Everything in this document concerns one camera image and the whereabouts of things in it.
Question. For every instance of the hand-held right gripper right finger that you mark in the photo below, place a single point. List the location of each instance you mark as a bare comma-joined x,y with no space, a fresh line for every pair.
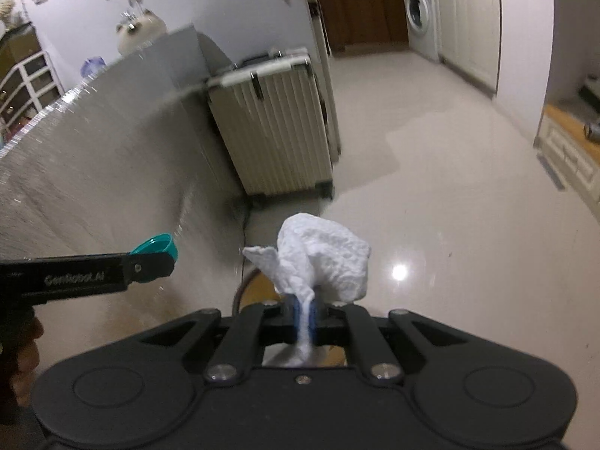
316,323

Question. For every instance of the cream low cabinet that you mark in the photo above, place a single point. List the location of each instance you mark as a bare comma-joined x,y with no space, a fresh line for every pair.
567,154

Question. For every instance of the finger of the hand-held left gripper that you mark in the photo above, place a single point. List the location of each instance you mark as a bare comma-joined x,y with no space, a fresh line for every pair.
150,267

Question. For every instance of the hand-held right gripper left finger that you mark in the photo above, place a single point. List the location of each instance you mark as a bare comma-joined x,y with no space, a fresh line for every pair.
296,314

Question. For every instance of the white tissue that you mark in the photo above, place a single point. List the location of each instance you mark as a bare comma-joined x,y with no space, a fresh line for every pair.
323,253

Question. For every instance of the brown wooden door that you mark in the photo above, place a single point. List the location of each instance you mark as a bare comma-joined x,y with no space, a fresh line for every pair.
361,4

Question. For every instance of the white tall appliance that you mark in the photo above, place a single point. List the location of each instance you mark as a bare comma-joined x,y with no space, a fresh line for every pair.
323,79

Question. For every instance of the person's left hand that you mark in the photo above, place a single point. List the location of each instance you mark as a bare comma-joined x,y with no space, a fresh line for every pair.
26,365

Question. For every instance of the white glass-front shelf cabinet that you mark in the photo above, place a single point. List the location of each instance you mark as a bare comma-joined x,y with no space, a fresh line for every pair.
28,84

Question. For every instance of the cream ribbed suitcase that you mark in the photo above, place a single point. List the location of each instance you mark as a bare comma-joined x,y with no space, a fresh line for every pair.
276,126

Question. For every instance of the purple glass bowl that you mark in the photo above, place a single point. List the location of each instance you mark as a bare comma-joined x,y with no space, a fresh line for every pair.
93,66

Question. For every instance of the silver metal can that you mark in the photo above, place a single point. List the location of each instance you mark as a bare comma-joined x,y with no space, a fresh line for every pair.
593,132

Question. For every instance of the teal plastic cap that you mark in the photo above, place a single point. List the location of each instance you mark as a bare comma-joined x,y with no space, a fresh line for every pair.
157,244

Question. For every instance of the silver foil covered platform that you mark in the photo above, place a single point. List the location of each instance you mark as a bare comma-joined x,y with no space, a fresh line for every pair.
103,164

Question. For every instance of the white cat figure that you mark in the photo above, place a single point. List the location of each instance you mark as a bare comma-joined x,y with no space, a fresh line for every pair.
140,30

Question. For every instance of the cream tall cabinets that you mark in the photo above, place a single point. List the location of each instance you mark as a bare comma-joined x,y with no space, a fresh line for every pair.
468,23

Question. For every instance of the white washing machine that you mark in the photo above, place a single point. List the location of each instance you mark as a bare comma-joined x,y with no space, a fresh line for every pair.
419,14

